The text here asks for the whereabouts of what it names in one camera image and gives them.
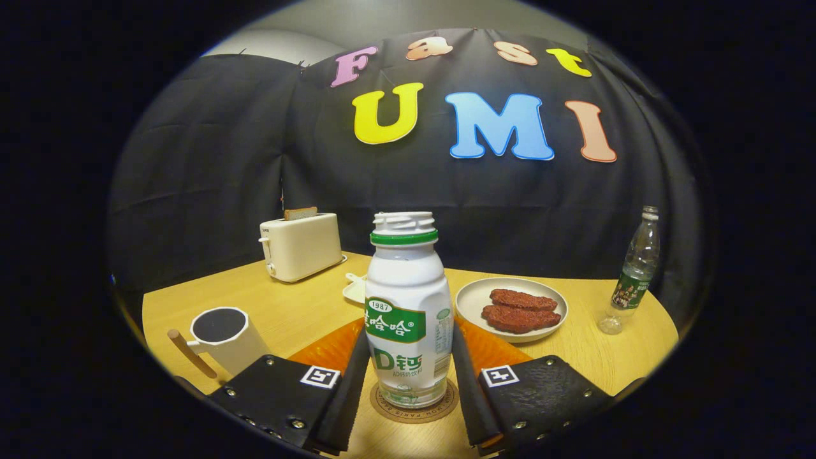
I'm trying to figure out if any white divided dish with beans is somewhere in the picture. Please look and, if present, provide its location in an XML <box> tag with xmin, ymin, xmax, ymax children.
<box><xmin>342</xmin><ymin>273</ymin><xmax>369</xmax><ymax>305</ymax></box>

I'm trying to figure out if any white round plate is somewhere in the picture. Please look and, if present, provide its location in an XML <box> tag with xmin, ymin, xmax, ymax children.
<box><xmin>455</xmin><ymin>277</ymin><xmax>569</xmax><ymax>344</ymax></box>

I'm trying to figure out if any black backdrop cloth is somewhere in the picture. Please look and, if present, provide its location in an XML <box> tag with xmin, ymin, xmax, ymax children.
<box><xmin>108</xmin><ymin>25</ymin><xmax>708</xmax><ymax>319</ymax></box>

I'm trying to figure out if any white cup wooden handle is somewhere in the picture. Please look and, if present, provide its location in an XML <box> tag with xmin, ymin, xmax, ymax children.
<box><xmin>167</xmin><ymin>307</ymin><xmax>272</xmax><ymax>381</ymax></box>

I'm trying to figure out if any wooden table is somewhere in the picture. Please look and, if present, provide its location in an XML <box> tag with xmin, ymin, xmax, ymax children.
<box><xmin>142</xmin><ymin>251</ymin><xmax>680</xmax><ymax>459</ymax></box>

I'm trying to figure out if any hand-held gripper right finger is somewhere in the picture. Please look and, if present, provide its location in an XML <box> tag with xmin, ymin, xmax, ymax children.
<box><xmin>451</xmin><ymin>317</ymin><xmax>616</xmax><ymax>455</ymax></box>

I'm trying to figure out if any clear plastic water bottle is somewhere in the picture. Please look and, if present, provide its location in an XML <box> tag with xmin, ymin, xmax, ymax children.
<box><xmin>598</xmin><ymin>205</ymin><xmax>661</xmax><ymax>335</ymax></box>

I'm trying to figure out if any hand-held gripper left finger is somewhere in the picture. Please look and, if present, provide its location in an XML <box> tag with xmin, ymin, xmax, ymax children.
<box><xmin>207</xmin><ymin>317</ymin><xmax>372</xmax><ymax>456</ymax></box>

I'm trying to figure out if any round wooden coaster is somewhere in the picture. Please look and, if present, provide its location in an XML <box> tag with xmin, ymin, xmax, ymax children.
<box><xmin>370</xmin><ymin>377</ymin><xmax>460</xmax><ymax>425</ymax></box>

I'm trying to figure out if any brown meat patty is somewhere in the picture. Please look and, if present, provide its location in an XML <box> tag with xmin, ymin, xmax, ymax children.
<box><xmin>481</xmin><ymin>304</ymin><xmax>562</xmax><ymax>335</ymax></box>
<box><xmin>490</xmin><ymin>288</ymin><xmax>558</xmax><ymax>312</ymax></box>

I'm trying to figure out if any white juice bottle green label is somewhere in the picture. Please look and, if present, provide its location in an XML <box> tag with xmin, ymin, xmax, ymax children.
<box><xmin>364</xmin><ymin>212</ymin><xmax>455</xmax><ymax>409</ymax></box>

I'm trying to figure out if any cream toaster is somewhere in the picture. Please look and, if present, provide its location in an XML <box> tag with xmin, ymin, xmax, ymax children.
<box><xmin>258</xmin><ymin>213</ymin><xmax>348</xmax><ymax>284</ymax></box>

